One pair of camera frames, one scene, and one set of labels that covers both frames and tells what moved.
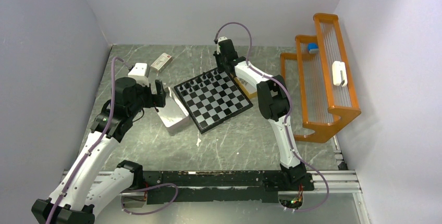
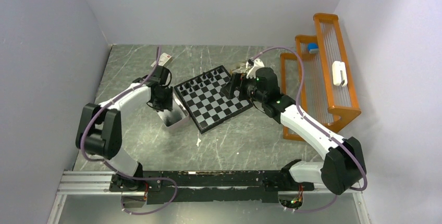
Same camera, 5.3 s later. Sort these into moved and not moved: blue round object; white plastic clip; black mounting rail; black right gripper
Moved: black right gripper
Not moved: blue round object; white plastic clip; black mounting rail
